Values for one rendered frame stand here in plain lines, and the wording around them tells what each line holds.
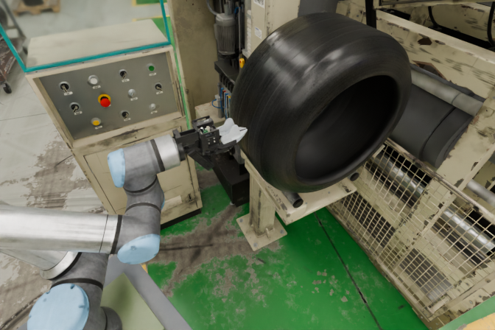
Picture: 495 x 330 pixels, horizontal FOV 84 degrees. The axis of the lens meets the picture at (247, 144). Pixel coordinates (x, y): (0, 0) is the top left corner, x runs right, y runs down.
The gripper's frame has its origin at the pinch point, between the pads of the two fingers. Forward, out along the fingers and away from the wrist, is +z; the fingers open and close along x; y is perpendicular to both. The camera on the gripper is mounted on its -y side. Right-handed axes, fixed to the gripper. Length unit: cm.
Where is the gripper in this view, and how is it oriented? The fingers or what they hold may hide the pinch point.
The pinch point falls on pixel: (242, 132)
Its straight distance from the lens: 82.7
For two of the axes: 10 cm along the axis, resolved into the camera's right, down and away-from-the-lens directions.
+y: 0.0, -7.3, -6.8
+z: 8.9, -3.2, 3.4
